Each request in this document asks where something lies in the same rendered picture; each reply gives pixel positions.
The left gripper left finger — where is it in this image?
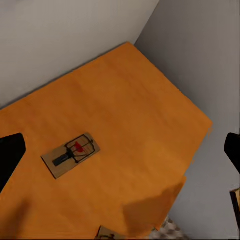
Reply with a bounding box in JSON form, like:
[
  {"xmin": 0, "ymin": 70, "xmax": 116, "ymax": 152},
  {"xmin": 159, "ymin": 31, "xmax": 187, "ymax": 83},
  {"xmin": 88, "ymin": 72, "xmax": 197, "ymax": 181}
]
[{"xmin": 0, "ymin": 133, "xmax": 26, "ymax": 193}]

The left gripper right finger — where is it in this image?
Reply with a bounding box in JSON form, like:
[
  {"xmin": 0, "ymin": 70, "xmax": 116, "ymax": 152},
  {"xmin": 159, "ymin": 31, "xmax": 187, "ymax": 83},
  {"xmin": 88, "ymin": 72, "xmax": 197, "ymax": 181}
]
[{"xmin": 224, "ymin": 132, "xmax": 240, "ymax": 173}]

